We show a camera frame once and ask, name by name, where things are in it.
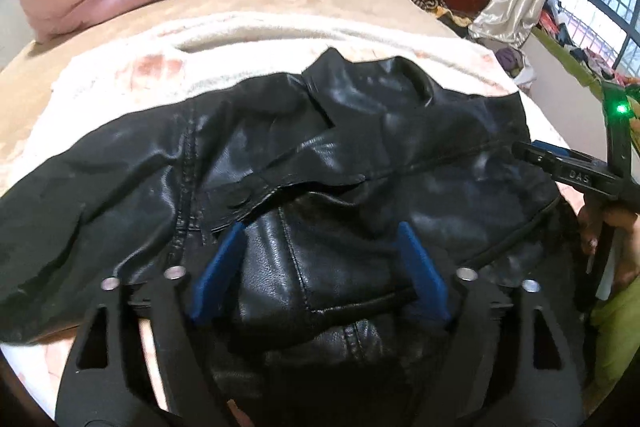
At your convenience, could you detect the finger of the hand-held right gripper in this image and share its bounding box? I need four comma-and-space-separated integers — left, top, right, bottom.
511, 140, 612, 198

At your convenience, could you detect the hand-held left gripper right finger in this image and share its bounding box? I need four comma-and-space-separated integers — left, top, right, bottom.
397, 222, 585, 427

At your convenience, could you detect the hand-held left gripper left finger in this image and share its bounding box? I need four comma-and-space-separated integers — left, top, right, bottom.
54, 222, 247, 427

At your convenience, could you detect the black leather jacket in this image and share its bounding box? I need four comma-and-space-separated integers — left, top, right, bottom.
0, 47, 591, 427

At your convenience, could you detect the white bag of clothes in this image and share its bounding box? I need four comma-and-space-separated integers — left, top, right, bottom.
495, 46, 538, 90

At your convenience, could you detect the person's right hand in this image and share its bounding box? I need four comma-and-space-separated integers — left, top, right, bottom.
576, 206, 640, 293

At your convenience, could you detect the green sill cloth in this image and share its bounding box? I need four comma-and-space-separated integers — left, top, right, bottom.
531, 26, 640, 128

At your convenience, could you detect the clutter on window sill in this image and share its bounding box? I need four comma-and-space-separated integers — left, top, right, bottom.
537, 0, 640, 85

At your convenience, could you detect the person's green clothing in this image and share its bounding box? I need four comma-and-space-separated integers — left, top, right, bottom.
589, 279, 640, 408

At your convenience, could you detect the white pink patterned blanket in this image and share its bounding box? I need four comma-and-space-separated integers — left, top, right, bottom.
0, 11, 591, 423

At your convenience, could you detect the tan bed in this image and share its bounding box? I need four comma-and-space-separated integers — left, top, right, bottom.
0, 0, 466, 168

